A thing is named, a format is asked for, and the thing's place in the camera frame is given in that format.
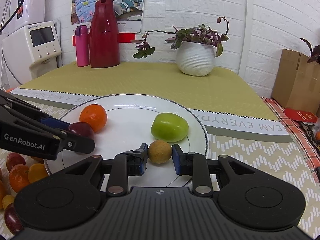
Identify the patterned tablecloth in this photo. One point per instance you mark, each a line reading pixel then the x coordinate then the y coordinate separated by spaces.
pixel 261 143

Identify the white ribbed plant pot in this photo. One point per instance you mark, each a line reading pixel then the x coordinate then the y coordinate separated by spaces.
pixel 195 59

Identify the red envelope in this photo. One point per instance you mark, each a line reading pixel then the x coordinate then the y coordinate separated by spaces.
pixel 302 116

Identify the red apple back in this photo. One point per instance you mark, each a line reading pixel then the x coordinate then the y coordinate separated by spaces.
pixel 14 159

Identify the red yellow plum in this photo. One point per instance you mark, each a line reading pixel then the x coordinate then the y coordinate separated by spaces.
pixel 7 200

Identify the green apple oblong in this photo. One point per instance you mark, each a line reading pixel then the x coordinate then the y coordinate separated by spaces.
pixel 169 127

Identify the bedding poster on wall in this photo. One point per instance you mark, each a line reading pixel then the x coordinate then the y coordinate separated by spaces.
pixel 128 13

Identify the dark red thermos jug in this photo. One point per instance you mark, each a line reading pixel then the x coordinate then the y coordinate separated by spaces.
pixel 103 36

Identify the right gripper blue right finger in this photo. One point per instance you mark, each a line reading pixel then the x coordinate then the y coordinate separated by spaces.
pixel 194 165

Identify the dark red plum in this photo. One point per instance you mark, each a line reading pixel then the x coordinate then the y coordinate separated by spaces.
pixel 82 129
pixel 12 220

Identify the mandarin orange front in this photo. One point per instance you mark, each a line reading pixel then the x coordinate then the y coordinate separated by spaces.
pixel 94 115

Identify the yellow orange kumquat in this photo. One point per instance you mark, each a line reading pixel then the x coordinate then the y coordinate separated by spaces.
pixel 37 172

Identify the white water purifier unit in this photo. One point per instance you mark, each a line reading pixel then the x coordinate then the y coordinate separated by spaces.
pixel 18 13

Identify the mandarin orange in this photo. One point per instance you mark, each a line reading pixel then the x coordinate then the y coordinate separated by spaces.
pixel 18 177
pixel 94 115

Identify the white ceramic plate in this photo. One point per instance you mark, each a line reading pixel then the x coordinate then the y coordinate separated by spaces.
pixel 130 117

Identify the purple green trailing plant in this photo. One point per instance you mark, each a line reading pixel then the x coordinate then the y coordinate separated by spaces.
pixel 201 34

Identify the purple plant by box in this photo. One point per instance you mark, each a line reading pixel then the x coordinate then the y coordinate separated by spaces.
pixel 314 52

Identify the brown longan back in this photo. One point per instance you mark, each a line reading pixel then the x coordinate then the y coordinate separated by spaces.
pixel 159 152

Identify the pink thermos bottle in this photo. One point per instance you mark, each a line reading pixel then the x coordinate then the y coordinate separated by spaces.
pixel 81 45

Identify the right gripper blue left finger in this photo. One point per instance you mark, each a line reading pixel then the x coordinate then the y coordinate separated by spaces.
pixel 124 165

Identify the large orange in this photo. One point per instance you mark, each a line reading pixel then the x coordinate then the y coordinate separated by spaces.
pixel 3 193

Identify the white water dispenser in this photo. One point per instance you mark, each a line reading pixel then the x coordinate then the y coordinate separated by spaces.
pixel 31 51

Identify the cardboard box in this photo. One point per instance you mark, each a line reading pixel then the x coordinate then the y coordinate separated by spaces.
pixel 297 82

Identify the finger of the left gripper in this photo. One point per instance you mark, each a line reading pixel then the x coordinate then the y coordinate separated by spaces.
pixel 77 143
pixel 55 123

